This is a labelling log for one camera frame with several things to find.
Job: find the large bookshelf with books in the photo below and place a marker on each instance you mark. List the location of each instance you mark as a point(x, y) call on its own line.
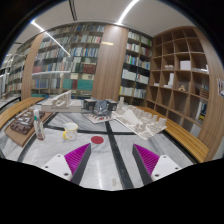
point(67, 60)

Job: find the white architectural model left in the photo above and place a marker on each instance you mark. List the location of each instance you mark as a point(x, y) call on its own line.
point(61, 103)

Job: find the brown architectural model on board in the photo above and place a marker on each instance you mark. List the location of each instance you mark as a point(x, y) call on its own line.
point(21, 129)

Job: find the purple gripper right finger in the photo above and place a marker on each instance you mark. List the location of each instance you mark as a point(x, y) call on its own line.
point(151, 166)

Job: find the right bookshelf with books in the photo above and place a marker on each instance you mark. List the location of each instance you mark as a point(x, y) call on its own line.
point(136, 68)

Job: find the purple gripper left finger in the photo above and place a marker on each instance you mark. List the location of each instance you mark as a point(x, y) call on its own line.
point(71, 166)

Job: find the wooden bench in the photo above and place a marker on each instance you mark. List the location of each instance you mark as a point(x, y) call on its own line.
point(192, 144)
point(16, 108)

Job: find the red round sticker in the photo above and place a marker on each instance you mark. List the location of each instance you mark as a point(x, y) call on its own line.
point(97, 140)

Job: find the wooden wall panel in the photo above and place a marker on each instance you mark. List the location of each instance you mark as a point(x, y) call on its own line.
point(109, 67)

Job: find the white mug yellow handle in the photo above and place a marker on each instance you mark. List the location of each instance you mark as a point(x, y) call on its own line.
point(70, 131)

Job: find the wooden cubby shelf right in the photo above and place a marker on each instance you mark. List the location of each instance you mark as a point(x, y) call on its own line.
point(185, 84)

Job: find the wooden bench left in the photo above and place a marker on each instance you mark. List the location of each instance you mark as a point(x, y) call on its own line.
point(16, 108)

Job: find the clear plastic water bottle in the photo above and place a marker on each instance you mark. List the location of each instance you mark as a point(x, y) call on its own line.
point(38, 125)

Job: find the wooden bench right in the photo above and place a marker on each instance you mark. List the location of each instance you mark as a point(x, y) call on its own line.
point(192, 144)

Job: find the white city model right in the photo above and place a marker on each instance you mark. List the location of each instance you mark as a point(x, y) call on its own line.
point(144, 124)

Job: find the dark building model centre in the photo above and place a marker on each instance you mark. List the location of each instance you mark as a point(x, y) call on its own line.
point(100, 108)

